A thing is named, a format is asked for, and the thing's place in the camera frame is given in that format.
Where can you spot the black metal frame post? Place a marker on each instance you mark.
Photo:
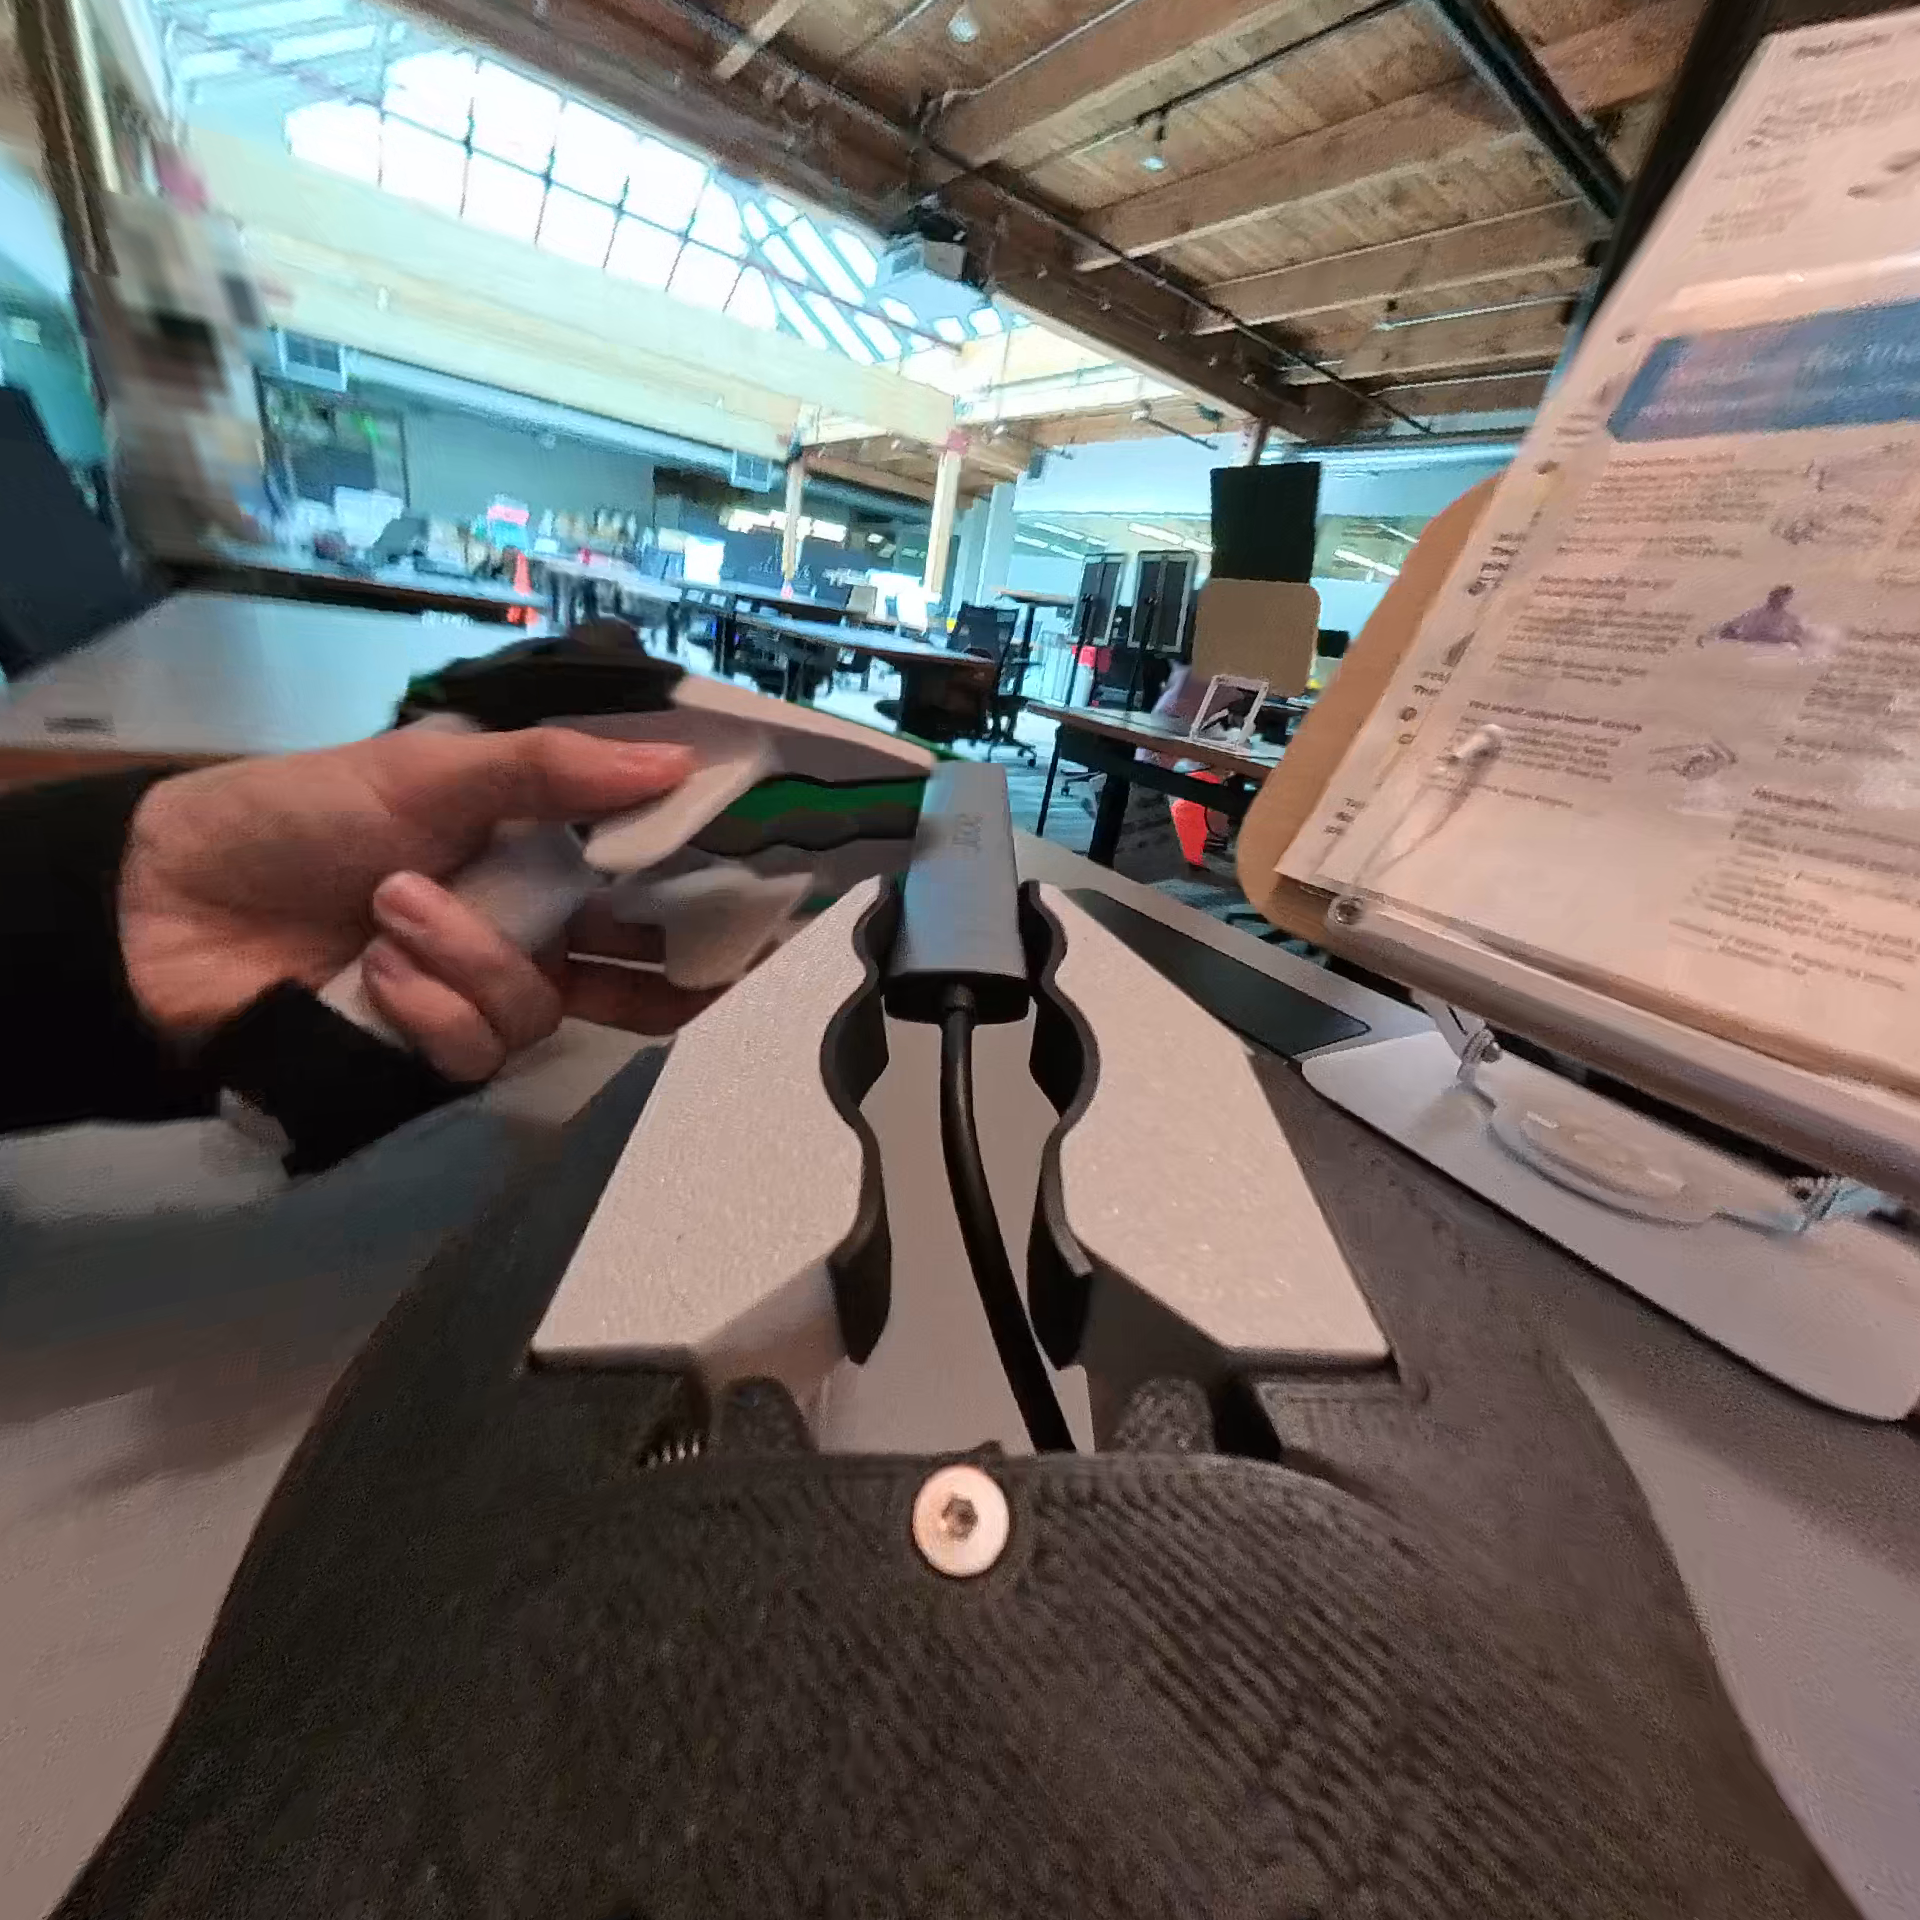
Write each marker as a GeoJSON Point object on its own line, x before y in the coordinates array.
{"type": "Point", "coordinates": [1696, 107]}

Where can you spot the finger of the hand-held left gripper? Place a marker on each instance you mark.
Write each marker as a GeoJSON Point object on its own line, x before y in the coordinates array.
{"type": "Point", "coordinates": [718, 931]}
{"type": "Point", "coordinates": [810, 737]}

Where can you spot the dark grey usb hub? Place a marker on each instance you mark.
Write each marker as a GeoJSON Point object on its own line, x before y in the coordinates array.
{"type": "Point", "coordinates": [961, 900]}

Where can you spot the black swivel chair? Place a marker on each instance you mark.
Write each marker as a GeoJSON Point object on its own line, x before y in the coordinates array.
{"type": "Point", "coordinates": [991, 660]}

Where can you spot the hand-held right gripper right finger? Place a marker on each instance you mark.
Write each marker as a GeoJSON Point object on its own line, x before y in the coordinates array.
{"type": "Point", "coordinates": [1215, 1200]}

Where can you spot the distant wood-top desk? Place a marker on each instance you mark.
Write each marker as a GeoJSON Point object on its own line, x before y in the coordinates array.
{"type": "Point", "coordinates": [1140, 737]}

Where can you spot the black hanging panel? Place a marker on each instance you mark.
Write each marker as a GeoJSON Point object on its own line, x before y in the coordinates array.
{"type": "Point", "coordinates": [1264, 516]}

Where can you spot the person's left hand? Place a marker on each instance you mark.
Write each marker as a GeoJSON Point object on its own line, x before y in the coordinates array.
{"type": "Point", "coordinates": [268, 887]}

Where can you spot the orange traffic cone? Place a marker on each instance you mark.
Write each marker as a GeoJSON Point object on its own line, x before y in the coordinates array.
{"type": "Point", "coordinates": [1189, 833]}

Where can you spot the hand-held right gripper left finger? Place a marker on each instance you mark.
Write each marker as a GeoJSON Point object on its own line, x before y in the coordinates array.
{"type": "Point", "coordinates": [707, 1187]}

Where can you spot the distant wooden document stand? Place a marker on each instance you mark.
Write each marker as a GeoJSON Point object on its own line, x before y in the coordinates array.
{"type": "Point", "coordinates": [1253, 638]}

